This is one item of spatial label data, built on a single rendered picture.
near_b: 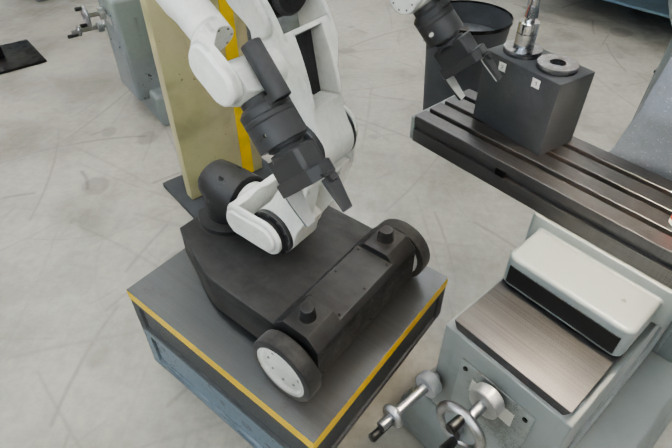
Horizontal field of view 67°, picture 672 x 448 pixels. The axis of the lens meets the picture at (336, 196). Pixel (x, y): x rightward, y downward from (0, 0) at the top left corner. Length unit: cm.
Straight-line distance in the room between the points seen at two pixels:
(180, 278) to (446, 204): 140
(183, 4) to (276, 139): 26
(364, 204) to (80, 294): 133
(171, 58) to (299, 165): 153
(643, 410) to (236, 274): 128
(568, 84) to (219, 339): 113
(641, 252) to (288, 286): 85
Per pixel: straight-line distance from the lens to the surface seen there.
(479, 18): 332
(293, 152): 78
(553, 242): 124
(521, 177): 124
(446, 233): 245
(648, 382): 195
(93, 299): 235
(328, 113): 112
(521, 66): 126
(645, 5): 499
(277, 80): 78
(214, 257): 155
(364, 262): 146
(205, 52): 81
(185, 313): 165
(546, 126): 126
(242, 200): 146
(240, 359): 152
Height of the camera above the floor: 166
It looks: 40 degrees down
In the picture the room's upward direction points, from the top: straight up
